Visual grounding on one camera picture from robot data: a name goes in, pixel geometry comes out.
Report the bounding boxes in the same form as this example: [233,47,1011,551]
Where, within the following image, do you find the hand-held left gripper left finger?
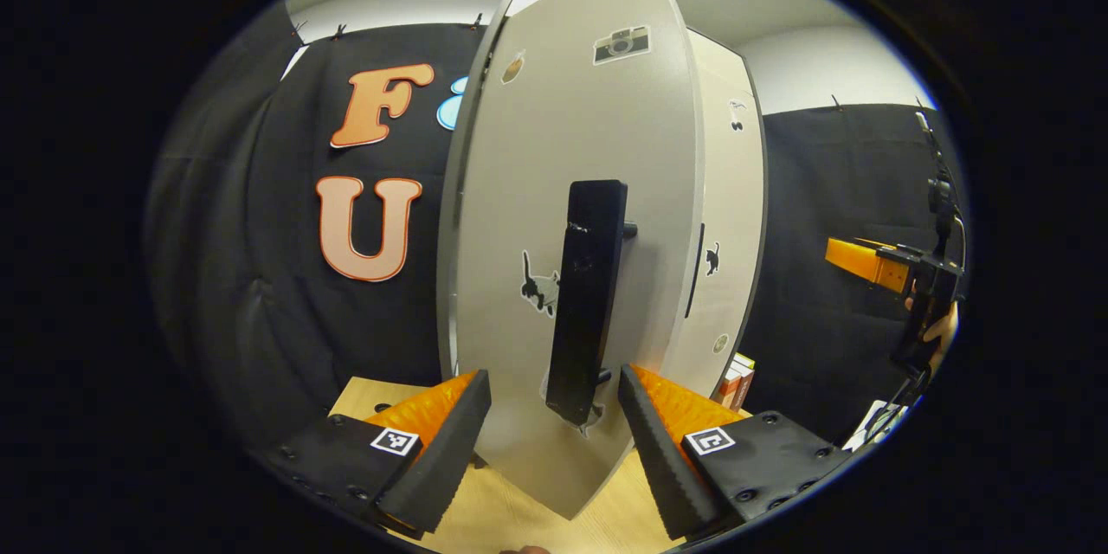
[247,370,493,542]

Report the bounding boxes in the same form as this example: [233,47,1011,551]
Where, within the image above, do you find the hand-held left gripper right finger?
[619,365,866,542]

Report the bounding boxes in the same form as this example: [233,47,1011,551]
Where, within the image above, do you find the white cabinet door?
[435,0,706,520]
[662,30,769,399]

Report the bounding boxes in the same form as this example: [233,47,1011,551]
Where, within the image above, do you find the brown cardboard box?
[712,359,750,412]

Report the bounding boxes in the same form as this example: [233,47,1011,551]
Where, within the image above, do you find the white flat object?
[853,398,910,451]

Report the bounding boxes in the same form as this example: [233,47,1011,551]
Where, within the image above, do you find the black backdrop cloth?
[143,0,966,451]

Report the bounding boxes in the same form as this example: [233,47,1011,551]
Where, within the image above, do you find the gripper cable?
[866,106,963,444]

